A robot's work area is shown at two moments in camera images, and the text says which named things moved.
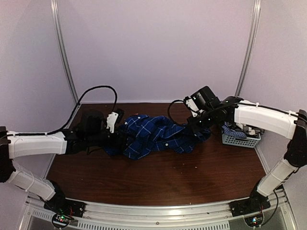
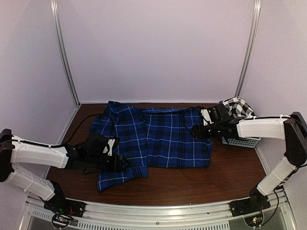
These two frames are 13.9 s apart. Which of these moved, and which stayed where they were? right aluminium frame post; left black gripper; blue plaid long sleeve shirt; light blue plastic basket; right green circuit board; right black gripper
Moved: left black gripper; blue plaid long sleeve shirt; right black gripper
Stayed: right green circuit board; light blue plastic basket; right aluminium frame post
